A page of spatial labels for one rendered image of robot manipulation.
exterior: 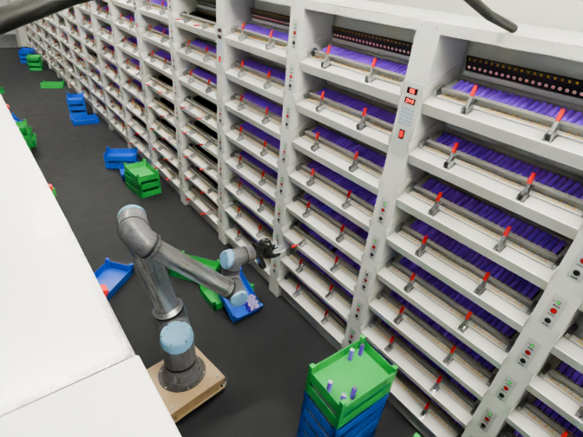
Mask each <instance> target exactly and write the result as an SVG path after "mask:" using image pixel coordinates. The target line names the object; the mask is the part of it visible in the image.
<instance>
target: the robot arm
mask: <svg viewBox="0 0 583 437"><path fill-rule="evenodd" d="M117 221H118V235H119V237H120V239H121V241H122V243H123V244H124V245H125V246H127V248H128V249H129V250H130V252H131V254H132V256H133V259H134V261H135V263H136V266H137V268H138V270H139V272H140V274H141V278H142V280H143V282H144V284H145V286H146V288H147V292H148V294H149V296H150V298H151V300H152V302H153V305H154V309H153V315H154V319H155V321H156V322H157V325H158V328H159V333H160V345H161V351H162V355H163V360H164V367H163V369H162V379H163V381H164V383H165V384H166V385H168V386H169V387H170V388H185V387H188V386H190V385H192V384H193V383H195V382H196V381H197V380H198V379H199V378H200V375H201V372H202V367H201V363H200V360H199V359H198V357H197V356H196V353H195V346H194V339H193V330H192V328H191V326H190V322H189V319H188V315H187V308H186V306H185V304H184V303H183V302H182V300H181V299H180V298H178V297H176V296H175V293H174V289H173V286H172V285H171V282H170V279H169V277H168V274H167V271H166V268H165V266H166V267H167V268H169V269H171V270H173V271H176V272H178V273H179V274H181V275H182V276H184V277H187V278H189V279H191V280H193V281H194V282H195V283H197V284H200V285H202V286H204V287H206V288H208V289H209V290H211V291H213V292H215V293H217V294H219V295H221V296H222V297H223V298H225V299H227V300H229V301H230V304H231V305H232V306H233V307H239V306H242V305H243V304H245V303H246V301H247V299H248V295H247V291H246V289H245V287H244V285H243V283H242V281H241V279H240V277H239V274H240V268H241V265H242V264H249V263H252V262H254V261H255V260H256V259H257V261H258V264H259V267H260V268H262V269H265V268H266V264H265V261H264V258H276V257H278V256H280V255H281V254H282V253H284V252H285V250H286V249H283V245H277V240H276V239H275V240H274V241H273V242H272V243H271V240H270V239H268V238H263V239H265V240H263V239H260V240H259V244H255V243H252V245H246V246H241V247H238V248H233V249H228V250H225V251H222V252H221V254H220V256H219V261H220V265H221V266H222V274H219V273H218V272H217V271H214V270H213V269H211V268H209V267H207V266H206V265H204V264H202V263H201V262H199V261H197V260H195V259H194V258H191V257H189V256H188V255H187V254H185V253H183V252H182V251H179V250H177V249H176V248H174V247H172V246H171V245H169V244H167V243H165V242H163V241H162V240H160V235H159V234H158V233H156V232H154V231H153V230H151V228H150V225H149V223H148V221H147V214H146V212H145V210H144V209H143V208H142V207H140V206H138V205H126V206H124V207H122V208H121V209H120V211H119V212H118V216H117ZM272 252H273V253H272Z"/></svg>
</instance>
